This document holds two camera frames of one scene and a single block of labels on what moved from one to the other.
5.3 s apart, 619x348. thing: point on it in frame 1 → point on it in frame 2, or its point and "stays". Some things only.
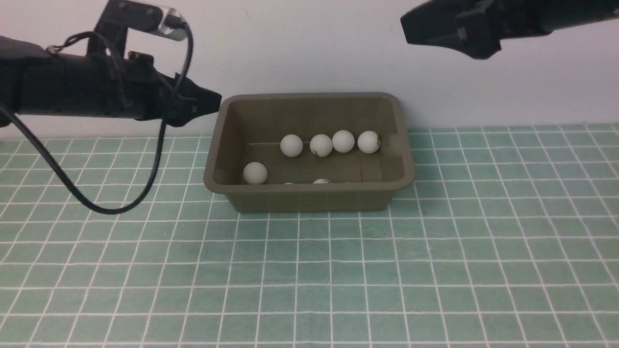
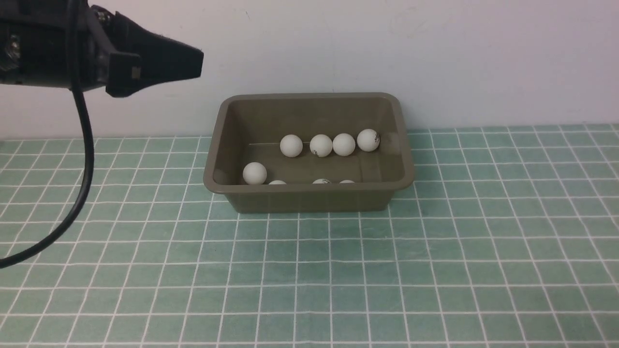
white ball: x=369 y=142 stays
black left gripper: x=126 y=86 → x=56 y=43
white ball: x=343 y=141 stays
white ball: x=255 y=173 stays
